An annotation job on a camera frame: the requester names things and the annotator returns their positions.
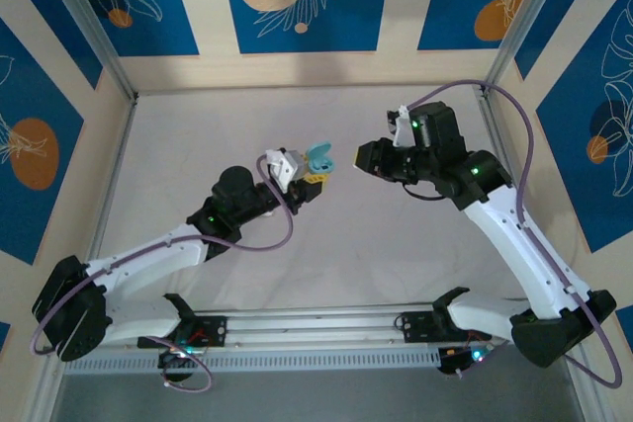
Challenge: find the aluminium side rail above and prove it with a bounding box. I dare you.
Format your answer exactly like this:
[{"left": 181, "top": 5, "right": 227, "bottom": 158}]
[
  {"left": 27, "top": 95, "right": 138, "bottom": 422},
  {"left": 475, "top": 85, "right": 602, "bottom": 422}
]

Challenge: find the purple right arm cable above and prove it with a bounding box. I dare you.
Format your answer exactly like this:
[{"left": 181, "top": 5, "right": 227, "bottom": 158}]
[{"left": 407, "top": 79, "right": 623, "bottom": 388}]

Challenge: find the grey slotted cable duct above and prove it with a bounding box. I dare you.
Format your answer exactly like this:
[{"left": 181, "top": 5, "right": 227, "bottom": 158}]
[{"left": 62, "top": 346, "right": 442, "bottom": 375}]

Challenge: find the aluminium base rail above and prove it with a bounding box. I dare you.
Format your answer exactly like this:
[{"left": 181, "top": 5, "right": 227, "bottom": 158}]
[{"left": 42, "top": 299, "right": 585, "bottom": 358}]

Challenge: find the black control board with LED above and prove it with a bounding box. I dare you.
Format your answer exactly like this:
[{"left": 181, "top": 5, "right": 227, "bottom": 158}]
[
  {"left": 437, "top": 345, "right": 491, "bottom": 378},
  {"left": 157, "top": 348, "right": 197, "bottom": 383}
]

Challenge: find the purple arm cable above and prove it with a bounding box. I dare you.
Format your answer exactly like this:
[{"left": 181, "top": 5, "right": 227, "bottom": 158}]
[
  {"left": 407, "top": 79, "right": 623, "bottom": 388},
  {"left": 30, "top": 154, "right": 296, "bottom": 392}
]

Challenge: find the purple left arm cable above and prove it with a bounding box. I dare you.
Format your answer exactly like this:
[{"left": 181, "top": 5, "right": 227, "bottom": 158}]
[{"left": 30, "top": 154, "right": 296, "bottom": 392}]

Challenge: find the blue earbud charging case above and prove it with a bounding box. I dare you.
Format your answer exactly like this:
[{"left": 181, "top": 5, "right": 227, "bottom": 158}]
[{"left": 304, "top": 140, "right": 338, "bottom": 177}]

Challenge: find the aluminium frame post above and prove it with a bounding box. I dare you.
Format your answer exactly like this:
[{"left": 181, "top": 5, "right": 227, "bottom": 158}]
[
  {"left": 34, "top": 0, "right": 139, "bottom": 103},
  {"left": 480, "top": 0, "right": 570, "bottom": 97}
]

